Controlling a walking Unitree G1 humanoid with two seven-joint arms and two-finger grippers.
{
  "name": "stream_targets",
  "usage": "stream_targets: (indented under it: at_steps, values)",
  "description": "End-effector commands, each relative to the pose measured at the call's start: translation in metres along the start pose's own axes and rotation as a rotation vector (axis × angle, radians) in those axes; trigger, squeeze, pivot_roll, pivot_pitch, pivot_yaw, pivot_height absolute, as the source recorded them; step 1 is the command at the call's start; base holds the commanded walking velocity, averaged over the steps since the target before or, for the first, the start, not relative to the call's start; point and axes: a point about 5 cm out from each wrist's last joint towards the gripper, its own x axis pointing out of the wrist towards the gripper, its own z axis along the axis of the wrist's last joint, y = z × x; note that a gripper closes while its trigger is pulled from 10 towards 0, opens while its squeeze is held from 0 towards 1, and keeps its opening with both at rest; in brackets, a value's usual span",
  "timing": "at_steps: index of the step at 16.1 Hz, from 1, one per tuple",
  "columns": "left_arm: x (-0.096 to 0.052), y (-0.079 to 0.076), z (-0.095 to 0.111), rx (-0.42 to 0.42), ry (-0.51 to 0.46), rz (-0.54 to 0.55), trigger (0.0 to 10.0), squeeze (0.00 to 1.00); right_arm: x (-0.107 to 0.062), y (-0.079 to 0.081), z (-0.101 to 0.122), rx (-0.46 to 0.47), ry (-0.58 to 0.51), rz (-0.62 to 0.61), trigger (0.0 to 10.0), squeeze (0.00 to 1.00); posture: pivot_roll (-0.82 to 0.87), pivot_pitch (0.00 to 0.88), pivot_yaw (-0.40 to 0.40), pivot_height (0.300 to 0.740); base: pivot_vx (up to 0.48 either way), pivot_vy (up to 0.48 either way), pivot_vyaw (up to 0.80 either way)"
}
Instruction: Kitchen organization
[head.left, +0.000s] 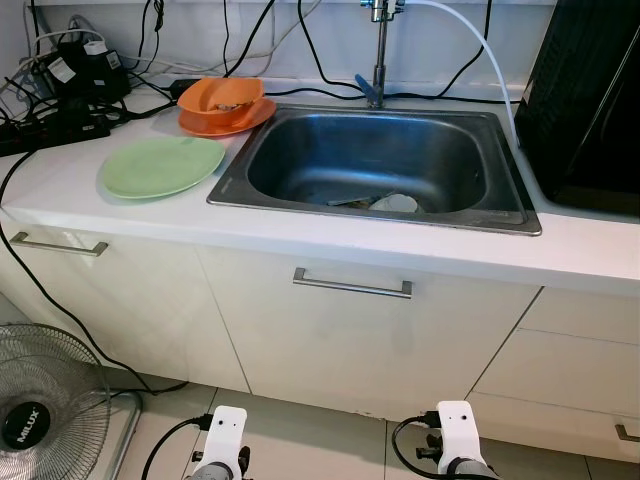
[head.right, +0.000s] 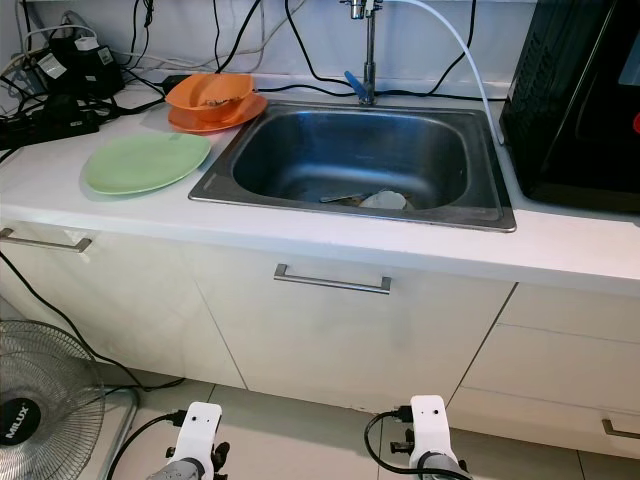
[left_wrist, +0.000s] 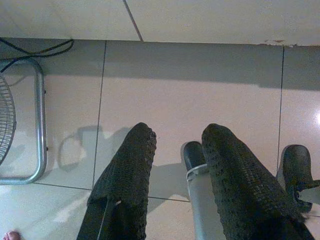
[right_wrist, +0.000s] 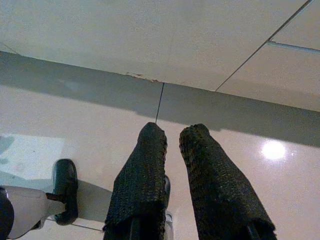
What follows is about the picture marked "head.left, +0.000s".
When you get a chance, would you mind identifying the white cabinet door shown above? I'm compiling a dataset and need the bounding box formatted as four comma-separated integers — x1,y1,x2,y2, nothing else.
198,245,546,426
0,215,249,393

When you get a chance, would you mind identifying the green plate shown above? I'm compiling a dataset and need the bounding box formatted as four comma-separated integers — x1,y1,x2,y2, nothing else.
98,136,227,201

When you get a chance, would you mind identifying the thin black cable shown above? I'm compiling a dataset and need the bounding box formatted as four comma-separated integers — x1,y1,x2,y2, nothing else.
222,0,279,81
265,88,521,103
297,0,494,101

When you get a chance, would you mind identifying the white water hose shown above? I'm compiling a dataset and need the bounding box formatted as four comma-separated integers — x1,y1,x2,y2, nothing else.
400,0,521,146

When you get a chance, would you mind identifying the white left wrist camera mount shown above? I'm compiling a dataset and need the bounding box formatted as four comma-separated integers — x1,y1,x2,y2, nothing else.
203,405,248,471

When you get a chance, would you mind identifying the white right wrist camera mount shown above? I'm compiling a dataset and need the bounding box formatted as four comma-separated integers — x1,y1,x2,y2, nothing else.
437,400,488,466

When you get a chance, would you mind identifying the orange plate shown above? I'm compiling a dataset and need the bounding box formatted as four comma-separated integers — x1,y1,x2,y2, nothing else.
177,97,278,138

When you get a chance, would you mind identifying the chrome faucet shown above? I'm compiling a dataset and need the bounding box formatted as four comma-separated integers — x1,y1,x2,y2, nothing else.
355,0,406,109

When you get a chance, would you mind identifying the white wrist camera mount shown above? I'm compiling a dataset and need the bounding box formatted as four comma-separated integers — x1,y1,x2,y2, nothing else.
203,405,248,471
437,400,488,466

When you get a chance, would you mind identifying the black cable with clip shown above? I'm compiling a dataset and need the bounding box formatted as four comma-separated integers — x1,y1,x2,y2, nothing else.
140,0,166,76

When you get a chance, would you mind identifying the thick black power cable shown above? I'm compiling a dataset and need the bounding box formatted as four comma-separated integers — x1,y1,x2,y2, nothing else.
0,150,191,396

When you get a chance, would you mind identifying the stainless steel sink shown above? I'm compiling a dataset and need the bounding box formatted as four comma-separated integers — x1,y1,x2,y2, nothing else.
207,105,543,237

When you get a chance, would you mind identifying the black water dispenser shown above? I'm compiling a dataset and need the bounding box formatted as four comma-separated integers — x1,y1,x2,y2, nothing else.
515,0,640,216

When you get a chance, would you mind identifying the white bowl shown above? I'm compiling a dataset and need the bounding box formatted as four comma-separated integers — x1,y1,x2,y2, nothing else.
368,192,420,214

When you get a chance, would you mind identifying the white drawer front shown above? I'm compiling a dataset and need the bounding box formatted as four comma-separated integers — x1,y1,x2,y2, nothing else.
465,390,640,463
520,285,640,346
470,328,640,421

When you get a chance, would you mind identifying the long steel cabinet handle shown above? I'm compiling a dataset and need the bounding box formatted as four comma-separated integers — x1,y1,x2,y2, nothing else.
293,267,413,300
10,232,109,258

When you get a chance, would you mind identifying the metal grille floor fan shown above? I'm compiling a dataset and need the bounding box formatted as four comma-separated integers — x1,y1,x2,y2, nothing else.
0,322,146,480

